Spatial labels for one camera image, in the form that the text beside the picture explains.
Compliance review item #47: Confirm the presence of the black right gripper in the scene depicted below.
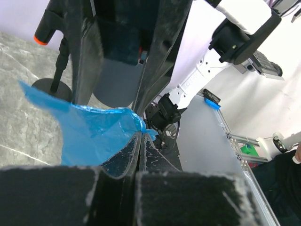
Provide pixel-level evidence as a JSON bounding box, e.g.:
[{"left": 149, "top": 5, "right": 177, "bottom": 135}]
[{"left": 64, "top": 0, "right": 192, "bottom": 116}]

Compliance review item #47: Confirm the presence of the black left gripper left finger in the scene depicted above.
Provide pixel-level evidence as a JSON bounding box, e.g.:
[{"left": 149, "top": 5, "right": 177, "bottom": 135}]
[{"left": 0, "top": 132, "right": 142, "bottom": 226}]

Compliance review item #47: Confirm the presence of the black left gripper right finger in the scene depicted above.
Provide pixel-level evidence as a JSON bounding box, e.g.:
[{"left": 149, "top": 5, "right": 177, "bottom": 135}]
[{"left": 135, "top": 134, "right": 261, "bottom": 226}]

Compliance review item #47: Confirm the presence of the blue detached trash bag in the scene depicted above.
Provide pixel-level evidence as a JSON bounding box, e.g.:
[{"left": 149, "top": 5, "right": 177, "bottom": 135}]
[{"left": 19, "top": 81, "right": 157, "bottom": 166}]

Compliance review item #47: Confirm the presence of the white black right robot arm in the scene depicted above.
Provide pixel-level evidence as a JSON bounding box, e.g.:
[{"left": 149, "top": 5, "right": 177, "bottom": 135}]
[{"left": 62, "top": 0, "right": 281, "bottom": 130}]

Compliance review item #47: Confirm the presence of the dark blue trash bin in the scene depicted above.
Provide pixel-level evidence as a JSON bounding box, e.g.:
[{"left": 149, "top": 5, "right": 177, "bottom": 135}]
[{"left": 94, "top": 59, "right": 143, "bottom": 108}]

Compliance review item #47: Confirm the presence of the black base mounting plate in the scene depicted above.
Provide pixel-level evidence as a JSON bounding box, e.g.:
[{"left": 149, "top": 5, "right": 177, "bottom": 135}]
[{"left": 144, "top": 108, "right": 182, "bottom": 171}]

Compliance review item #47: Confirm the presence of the black microphone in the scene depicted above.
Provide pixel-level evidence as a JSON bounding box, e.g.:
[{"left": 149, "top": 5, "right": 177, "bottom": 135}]
[{"left": 34, "top": 0, "right": 65, "bottom": 46}]

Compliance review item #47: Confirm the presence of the black right mic stand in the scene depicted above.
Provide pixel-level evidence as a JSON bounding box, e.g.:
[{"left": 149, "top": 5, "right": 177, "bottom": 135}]
[{"left": 32, "top": 37, "right": 72, "bottom": 102}]

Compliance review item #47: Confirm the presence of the green plastic part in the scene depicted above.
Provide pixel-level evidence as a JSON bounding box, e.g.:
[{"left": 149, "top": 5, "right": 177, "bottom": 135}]
[{"left": 240, "top": 144, "right": 259, "bottom": 156}]

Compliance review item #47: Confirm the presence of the blue tape black clip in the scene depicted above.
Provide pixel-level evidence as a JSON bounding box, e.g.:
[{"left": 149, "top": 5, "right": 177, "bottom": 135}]
[{"left": 203, "top": 89, "right": 221, "bottom": 110}]

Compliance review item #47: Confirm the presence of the grey external device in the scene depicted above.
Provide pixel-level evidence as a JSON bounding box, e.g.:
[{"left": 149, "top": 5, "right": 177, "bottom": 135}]
[{"left": 234, "top": 51, "right": 284, "bottom": 81}]

